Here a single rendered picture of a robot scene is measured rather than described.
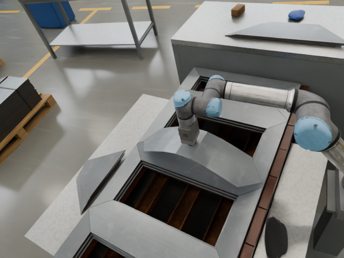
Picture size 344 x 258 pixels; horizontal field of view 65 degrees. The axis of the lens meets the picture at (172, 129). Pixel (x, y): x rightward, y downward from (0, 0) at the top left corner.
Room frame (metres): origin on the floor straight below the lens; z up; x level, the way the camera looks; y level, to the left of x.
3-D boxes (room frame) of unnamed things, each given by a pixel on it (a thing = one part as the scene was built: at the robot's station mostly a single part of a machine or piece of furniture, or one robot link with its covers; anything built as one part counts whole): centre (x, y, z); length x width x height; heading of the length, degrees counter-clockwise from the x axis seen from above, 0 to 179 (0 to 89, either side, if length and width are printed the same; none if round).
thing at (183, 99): (0.84, -0.08, 1.28); 0.09 x 0.08 x 0.11; 59
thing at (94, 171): (1.02, 0.53, 0.77); 0.45 x 0.20 x 0.04; 139
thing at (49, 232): (1.14, 0.43, 0.73); 1.20 x 0.26 x 0.03; 139
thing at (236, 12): (1.91, -0.71, 1.07); 0.10 x 0.06 x 0.05; 128
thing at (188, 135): (0.85, -0.07, 1.12); 0.10 x 0.09 x 0.16; 56
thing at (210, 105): (0.81, -0.17, 1.28); 0.11 x 0.11 x 0.08; 59
